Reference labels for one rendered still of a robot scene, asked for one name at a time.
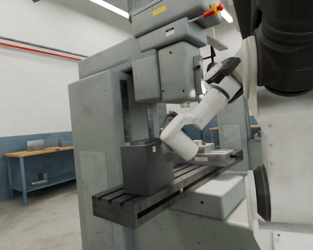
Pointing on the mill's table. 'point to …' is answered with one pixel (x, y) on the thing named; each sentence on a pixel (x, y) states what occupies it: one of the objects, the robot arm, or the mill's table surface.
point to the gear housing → (174, 35)
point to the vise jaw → (205, 148)
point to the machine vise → (208, 158)
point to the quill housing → (178, 73)
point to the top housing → (172, 14)
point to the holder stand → (145, 167)
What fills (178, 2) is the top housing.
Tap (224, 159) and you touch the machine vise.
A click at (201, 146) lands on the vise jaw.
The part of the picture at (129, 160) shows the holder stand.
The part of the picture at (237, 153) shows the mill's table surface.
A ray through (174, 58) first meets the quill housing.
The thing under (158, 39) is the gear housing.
